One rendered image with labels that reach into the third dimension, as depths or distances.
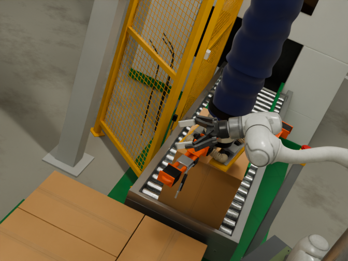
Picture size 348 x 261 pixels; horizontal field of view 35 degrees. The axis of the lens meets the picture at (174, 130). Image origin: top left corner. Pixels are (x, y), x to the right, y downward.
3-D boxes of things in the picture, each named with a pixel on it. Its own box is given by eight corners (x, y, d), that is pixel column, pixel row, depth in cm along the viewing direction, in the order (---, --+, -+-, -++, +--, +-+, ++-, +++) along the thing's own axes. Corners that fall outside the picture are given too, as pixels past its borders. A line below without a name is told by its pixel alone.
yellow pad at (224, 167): (232, 138, 312) (235, 130, 310) (248, 146, 310) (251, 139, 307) (208, 162, 284) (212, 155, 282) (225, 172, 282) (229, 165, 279)
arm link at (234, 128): (244, 128, 232) (230, 129, 234) (241, 111, 227) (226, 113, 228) (244, 142, 226) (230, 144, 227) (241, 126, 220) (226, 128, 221)
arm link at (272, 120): (241, 109, 228) (241, 126, 217) (279, 104, 225) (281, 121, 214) (245, 131, 233) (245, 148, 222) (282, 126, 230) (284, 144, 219)
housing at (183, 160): (179, 160, 260) (182, 153, 257) (191, 168, 258) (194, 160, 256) (172, 167, 254) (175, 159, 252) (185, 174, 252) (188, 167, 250)
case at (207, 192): (184, 154, 383) (203, 106, 362) (237, 179, 379) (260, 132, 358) (156, 202, 332) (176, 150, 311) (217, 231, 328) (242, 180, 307)
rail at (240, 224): (279, 106, 525) (288, 89, 515) (285, 109, 524) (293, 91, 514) (219, 260, 330) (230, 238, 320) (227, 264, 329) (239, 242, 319)
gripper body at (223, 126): (230, 142, 227) (207, 145, 228) (230, 128, 233) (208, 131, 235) (227, 128, 222) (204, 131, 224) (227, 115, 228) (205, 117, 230)
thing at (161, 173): (165, 171, 249) (168, 162, 247) (179, 179, 248) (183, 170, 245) (156, 179, 243) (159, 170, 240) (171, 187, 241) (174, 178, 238)
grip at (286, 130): (276, 126, 317) (279, 119, 314) (289, 133, 315) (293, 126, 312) (271, 132, 310) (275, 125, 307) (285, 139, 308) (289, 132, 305)
